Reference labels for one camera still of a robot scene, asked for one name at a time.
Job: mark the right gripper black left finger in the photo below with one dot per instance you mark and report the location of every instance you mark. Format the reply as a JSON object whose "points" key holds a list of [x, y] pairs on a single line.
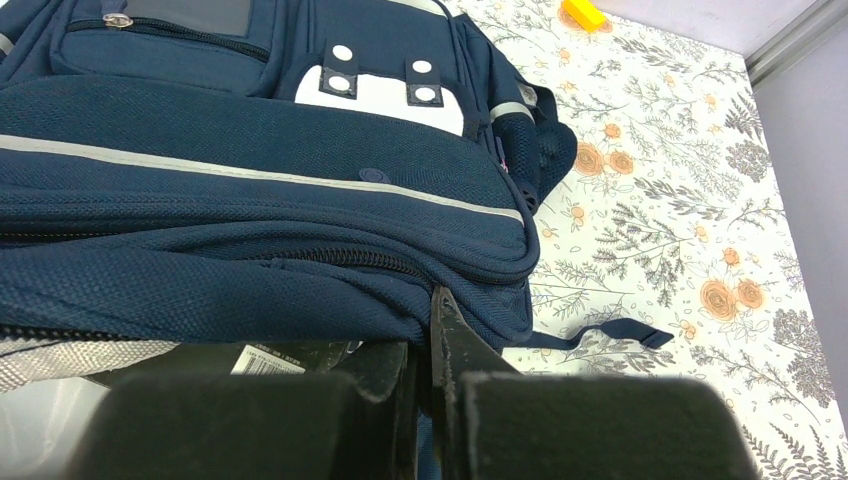
{"points": [[355, 421]]}

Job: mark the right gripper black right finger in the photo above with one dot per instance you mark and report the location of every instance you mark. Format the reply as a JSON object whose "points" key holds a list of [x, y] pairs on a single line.
{"points": [[492, 422]]}

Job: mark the navy blue student backpack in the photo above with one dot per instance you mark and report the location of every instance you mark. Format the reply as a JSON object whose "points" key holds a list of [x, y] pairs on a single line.
{"points": [[202, 172]]}

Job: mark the yellow block far right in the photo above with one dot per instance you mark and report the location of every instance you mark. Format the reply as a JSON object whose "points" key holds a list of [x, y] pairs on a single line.
{"points": [[585, 14]]}

